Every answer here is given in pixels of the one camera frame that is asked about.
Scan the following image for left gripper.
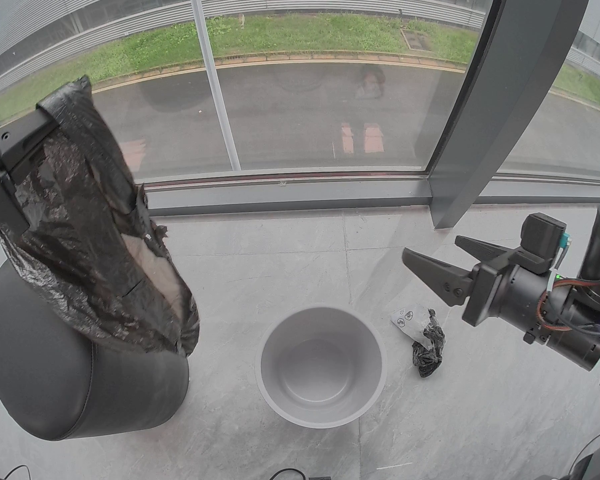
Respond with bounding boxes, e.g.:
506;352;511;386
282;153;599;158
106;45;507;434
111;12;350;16
0;110;59;237

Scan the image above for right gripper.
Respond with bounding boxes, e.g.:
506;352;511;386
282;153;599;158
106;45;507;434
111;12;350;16
402;235;551;330

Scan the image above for black plastic bag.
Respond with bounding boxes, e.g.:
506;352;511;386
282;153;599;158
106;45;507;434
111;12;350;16
0;75;201;360

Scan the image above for crumpled black plastic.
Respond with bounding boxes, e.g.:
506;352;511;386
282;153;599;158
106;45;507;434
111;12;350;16
412;308;446;379

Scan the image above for white trash bin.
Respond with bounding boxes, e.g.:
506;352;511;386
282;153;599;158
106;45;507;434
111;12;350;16
254;305;389;429

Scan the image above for clear printed wrapper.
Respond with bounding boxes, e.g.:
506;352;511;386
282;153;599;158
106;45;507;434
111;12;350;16
389;305;434;350

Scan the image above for window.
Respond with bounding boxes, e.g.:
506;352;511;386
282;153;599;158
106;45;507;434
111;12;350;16
0;0;600;230

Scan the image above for dark grey round chair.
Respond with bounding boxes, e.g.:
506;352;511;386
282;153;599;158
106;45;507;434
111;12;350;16
0;257;191;442

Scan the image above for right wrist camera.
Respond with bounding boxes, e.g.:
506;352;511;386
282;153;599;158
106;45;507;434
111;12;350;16
512;212;574;275

